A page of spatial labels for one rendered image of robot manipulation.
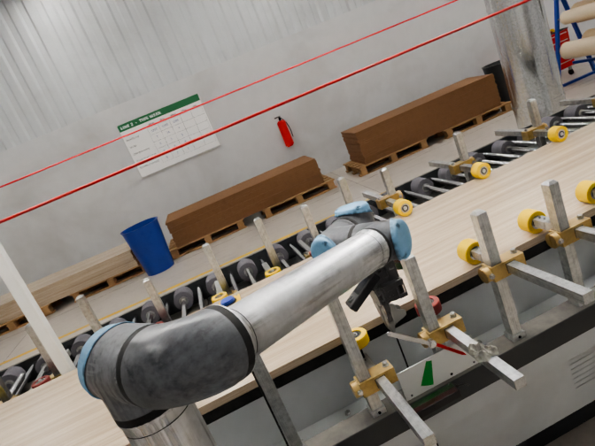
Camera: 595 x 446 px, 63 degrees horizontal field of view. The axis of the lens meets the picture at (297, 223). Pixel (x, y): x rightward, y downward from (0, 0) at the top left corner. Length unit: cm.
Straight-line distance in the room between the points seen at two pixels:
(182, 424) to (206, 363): 17
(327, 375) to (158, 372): 109
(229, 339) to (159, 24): 804
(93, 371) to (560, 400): 185
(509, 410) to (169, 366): 165
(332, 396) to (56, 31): 775
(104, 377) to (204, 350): 16
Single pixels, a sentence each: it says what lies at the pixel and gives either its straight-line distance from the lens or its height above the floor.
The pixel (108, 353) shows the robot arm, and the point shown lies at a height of 144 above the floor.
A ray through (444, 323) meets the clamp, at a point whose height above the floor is 87.
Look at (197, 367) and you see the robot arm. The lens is 66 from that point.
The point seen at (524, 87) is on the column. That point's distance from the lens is 533.
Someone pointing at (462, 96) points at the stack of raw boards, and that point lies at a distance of 816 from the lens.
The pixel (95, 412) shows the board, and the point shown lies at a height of 90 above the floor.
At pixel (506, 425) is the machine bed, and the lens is 216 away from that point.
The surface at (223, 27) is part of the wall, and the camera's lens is 856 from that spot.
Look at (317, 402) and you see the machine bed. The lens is 174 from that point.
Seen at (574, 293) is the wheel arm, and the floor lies 96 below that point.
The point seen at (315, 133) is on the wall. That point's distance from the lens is 862.
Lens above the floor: 168
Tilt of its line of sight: 15 degrees down
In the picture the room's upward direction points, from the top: 23 degrees counter-clockwise
